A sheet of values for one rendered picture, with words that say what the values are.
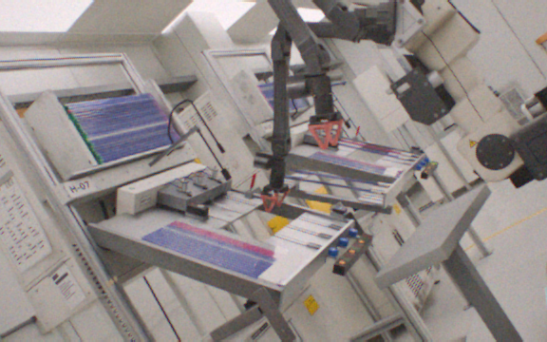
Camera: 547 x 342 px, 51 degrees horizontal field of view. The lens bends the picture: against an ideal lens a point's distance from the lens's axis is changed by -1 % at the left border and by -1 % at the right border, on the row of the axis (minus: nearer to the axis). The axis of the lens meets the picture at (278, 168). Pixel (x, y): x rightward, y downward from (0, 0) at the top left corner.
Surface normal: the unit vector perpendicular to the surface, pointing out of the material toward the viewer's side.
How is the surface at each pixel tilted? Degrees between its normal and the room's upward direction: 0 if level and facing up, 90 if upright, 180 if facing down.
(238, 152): 90
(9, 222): 90
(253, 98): 90
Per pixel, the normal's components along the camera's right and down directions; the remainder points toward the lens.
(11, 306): 0.73, -0.51
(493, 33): -0.42, 0.20
